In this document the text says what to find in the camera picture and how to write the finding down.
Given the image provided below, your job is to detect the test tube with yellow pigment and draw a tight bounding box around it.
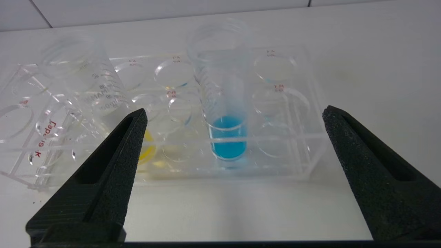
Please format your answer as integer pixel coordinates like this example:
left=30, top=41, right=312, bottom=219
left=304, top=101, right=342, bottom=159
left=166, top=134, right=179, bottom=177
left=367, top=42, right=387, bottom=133
left=40, top=33, right=157, bottom=166

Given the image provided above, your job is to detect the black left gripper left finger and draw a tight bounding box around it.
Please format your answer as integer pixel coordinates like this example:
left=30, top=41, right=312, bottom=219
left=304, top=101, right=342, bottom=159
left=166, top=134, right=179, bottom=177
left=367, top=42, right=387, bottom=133
left=25, top=108, right=148, bottom=246

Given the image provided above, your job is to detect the clear acrylic test tube rack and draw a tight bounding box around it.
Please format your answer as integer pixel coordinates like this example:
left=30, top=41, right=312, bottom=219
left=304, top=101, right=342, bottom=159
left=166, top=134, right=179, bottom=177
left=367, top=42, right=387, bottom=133
left=0, top=45, right=328, bottom=192

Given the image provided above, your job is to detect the test tube with blue pigment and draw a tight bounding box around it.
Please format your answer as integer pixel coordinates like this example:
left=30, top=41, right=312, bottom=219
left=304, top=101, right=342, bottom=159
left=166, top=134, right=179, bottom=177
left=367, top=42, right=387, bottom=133
left=187, top=19, right=251, bottom=169

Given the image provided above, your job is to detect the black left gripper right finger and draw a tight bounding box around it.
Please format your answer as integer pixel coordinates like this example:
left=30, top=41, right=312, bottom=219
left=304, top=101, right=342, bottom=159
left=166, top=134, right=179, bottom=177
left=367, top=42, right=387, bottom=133
left=322, top=105, right=441, bottom=241

